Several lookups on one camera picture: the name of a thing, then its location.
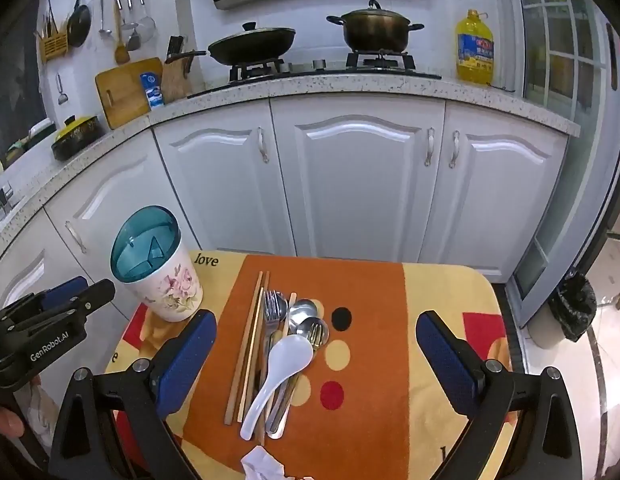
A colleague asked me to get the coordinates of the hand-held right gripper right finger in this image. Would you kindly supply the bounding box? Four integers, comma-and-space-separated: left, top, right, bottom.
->
415, 310, 586, 480

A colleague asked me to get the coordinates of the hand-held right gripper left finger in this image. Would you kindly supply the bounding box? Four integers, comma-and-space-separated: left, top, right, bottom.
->
48, 309, 219, 480

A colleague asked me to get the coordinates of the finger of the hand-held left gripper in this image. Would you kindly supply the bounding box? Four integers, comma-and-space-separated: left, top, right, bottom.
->
37, 275, 89, 311
70, 278, 116, 318

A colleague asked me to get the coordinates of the floral utensil holder teal lid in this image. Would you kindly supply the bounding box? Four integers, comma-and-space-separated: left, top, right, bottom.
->
110, 205, 204, 323

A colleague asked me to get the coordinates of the steel spoon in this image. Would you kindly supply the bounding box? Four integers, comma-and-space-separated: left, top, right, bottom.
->
266, 299, 319, 437
277, 316, 331, 426

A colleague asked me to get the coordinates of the person's left hand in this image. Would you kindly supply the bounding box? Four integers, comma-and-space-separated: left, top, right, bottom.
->
0, 379, 59, 450

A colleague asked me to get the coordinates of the white cabinet door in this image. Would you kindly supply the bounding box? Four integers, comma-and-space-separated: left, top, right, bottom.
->
152, 97, 298, 256
0, 220, 65, 311
42, 127, 191, 321
430, 102, 571, 281
269, 94, 447, 263

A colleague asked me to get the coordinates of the orange yellow printed mat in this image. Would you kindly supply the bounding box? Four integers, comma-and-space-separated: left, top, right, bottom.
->
104, 249, 513, 480

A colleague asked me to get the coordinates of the white ceramic spoon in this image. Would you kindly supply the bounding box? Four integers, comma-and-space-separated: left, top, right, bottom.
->
240, 334, 315, 442

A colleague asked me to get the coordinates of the crumpled white tissue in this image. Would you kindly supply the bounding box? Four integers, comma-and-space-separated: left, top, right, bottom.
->
240, 445, 287, 480

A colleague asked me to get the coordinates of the small gold-tined fork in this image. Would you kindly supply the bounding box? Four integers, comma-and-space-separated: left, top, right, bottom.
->
275, 322, 325, 421

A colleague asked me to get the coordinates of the bin with black bag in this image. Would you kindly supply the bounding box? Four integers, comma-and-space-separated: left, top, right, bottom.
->
527, 270, 598, 351

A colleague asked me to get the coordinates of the black pot with yellow lid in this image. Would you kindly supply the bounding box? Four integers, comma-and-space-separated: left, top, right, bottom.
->
50, 115, 104, 162

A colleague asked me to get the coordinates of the wooden cutting board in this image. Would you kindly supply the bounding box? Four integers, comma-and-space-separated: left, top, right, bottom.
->
94, 57, 163, 131

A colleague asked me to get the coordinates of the blue packet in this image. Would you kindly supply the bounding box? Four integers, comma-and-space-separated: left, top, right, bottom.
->
140, 72, 165, 111

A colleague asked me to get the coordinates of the wooden knife block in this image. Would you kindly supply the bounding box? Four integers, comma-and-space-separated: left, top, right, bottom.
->
162, 35, 195, 103

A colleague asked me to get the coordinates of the hanging wooden spatula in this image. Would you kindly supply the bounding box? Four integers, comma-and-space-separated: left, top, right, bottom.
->
114, 0, 130, 66

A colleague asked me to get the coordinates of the hanging steel slotted spatula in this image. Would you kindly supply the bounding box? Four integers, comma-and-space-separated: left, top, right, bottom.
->
122, 0, 140, 52

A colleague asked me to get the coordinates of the hanging black frying pan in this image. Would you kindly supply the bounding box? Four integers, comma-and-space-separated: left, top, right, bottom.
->
66, 0, 93, 48

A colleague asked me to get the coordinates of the hanging steel ladle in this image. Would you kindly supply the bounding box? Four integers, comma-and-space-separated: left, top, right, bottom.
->
97, 0, 113, 40

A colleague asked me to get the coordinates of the hanging mesh strainer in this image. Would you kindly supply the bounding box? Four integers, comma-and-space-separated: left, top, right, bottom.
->
134, 0, 157, 36

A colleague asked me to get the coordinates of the white glass-paned door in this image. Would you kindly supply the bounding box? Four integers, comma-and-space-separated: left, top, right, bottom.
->
510, 0, 620, 331

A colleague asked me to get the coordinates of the black wok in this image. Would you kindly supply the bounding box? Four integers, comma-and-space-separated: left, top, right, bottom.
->
165, 30, 297, 67

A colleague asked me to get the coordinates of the black wok lid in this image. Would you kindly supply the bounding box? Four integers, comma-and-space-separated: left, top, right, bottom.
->
210, 21, 295, 45

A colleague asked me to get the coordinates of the black gas stove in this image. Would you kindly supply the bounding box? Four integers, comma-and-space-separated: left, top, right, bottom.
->
187, 52, 443, 100

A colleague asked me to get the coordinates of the yellow cooking oil bottle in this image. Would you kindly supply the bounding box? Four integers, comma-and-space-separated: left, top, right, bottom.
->
456, 9, 496, 86

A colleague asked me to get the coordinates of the dark bronze cooking pot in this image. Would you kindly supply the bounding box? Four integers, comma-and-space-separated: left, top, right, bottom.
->
326, 14, 425, 54

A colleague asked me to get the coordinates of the dark pot lid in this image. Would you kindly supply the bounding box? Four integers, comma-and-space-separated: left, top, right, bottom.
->
340, 0, 409, 22

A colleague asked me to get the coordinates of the wooden wall utensil holder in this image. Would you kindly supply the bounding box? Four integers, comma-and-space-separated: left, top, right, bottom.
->
37, 30, 70, 63

